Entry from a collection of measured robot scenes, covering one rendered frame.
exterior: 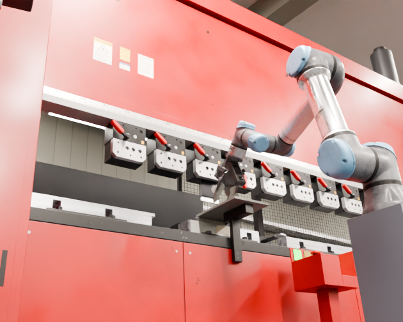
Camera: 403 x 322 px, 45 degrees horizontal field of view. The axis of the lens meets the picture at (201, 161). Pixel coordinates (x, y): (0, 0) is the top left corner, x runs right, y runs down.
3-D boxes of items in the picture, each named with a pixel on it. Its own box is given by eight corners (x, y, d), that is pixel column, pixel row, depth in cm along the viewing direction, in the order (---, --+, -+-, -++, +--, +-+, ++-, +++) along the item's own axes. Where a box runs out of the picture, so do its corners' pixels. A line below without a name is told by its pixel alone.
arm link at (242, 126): (245, 122, 199) (235, 118, 207) (236, 147, 201) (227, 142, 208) (260, 127, 203) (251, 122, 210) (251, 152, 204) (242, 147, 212)
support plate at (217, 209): (234, 198, 189) (234, 195, 189) (196, 217, 208) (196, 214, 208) (268, 205, 198) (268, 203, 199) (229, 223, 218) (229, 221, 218)
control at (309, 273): (325, 284, 182) (318, 237, 190) (294, 291, 194) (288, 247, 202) (359, 287, 193) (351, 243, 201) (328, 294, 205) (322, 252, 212)
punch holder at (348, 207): (346, 210, 267) (341, 182, 274) (334, 214, 273) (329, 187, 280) (363, 214, 275) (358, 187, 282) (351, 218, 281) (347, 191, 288)
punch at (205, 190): (201, 199, 214) (201, 179, 218) (199, 200, 216) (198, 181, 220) (219, 203, 220) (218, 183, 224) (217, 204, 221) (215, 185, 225)
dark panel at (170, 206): (-13, 248, 204) (0, 153, 222) (-14, 249, 205) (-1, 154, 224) (206, 271, 264) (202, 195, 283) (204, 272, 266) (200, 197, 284)
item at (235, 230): (249, 255, 185) (245, 202, 194) (226, 264, 195) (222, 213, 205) (258, 257, 187) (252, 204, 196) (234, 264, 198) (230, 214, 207)
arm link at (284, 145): (351, 55, 182) (281, 145, 211) (329, 47, 177) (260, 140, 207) (364, 74, 174) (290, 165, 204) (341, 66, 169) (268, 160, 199)
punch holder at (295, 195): (293, 197, 245) (290, 168, 252) (282, 203, 252) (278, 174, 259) (315, 202, 253) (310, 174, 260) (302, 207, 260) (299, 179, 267)
